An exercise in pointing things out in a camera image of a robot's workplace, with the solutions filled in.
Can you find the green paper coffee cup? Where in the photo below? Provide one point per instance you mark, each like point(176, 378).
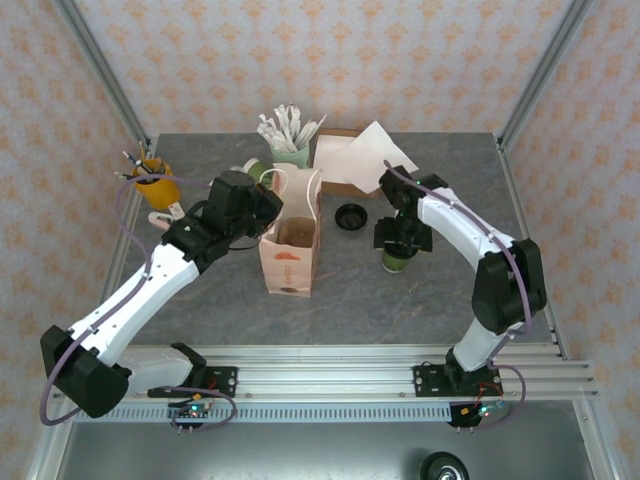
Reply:
point(257, 172)
point(397, 265)

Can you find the black plastic cup lid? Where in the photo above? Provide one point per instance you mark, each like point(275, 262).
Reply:
point(351, 218)

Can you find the donut print paper bag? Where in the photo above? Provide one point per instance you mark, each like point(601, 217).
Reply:
point(287, 270)

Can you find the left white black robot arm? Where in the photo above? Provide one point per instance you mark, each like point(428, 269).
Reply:
point(145, 305)

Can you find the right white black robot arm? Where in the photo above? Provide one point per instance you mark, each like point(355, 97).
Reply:
point(500, 290)

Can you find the pink white tape dispenser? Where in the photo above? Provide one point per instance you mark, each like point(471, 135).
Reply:
point(159, 221)

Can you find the yellow pen cup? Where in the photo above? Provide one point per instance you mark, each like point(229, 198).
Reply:
point(157, 195)

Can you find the white napkin stack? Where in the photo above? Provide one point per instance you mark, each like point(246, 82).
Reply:
point(330, 160)

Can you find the white wrapped straw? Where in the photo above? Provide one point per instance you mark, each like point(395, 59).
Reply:
point(291, 120)
point(306, 131)
point(270, 135)
point(314, 129)
point(280, 122)

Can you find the black marker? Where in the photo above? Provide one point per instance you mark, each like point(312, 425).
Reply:
point(149, 172)

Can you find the yellow pencil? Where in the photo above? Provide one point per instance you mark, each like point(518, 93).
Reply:
point(143, 152)

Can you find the black pen white tip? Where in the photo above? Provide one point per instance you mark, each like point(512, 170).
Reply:
point(125, 176)

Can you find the blue tipped pen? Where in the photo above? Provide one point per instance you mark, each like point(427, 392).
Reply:
point(131, 159)

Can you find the right small controller board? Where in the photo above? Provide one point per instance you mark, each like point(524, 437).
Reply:
point(482, 411)

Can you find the small controller board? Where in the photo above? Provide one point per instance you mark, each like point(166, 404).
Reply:
point(194, 410)
point(482, 411)

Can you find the left small controller board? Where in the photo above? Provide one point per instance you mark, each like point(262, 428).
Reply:
point(194, 410)

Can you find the black caster wheel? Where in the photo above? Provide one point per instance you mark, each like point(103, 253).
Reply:
point(445, 470)

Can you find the right aluminium table rail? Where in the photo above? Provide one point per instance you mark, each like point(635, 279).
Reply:
point(521, 210)

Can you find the aluminium table rail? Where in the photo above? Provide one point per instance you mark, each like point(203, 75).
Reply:
point(521, 210)
point(109, 280)

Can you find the left aluminium table rail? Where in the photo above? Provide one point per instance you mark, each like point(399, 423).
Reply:
point(109, 280)

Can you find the right black mount plate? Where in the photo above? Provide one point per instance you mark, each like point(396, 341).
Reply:
point(425, 382)

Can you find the black mount plate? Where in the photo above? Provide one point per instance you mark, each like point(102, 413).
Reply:
point(425, 382)
point(225, 380)

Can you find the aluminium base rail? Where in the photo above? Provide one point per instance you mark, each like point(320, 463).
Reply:
point(325, 375)

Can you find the left black mount plate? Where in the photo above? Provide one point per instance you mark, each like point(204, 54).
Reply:
point(225, 380)

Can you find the left aluminium frame post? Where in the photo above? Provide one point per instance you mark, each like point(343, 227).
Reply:
point(100, 65)

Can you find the aluminium frame post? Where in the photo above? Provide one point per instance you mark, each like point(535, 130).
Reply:
point(100, 65)
point(545, 65)

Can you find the right aluminium frame post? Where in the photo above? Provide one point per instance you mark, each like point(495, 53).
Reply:
point(545, 65)

